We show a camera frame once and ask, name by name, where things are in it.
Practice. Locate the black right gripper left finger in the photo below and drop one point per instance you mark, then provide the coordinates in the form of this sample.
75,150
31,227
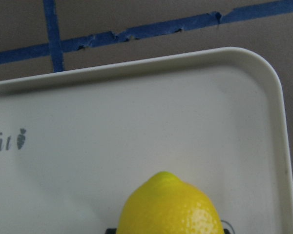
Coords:
111,231

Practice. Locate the yellow lemon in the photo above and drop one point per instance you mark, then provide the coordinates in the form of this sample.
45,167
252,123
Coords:
167,205

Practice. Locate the cream rabbit print tray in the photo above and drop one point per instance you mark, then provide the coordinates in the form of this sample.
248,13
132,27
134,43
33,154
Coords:
74,145

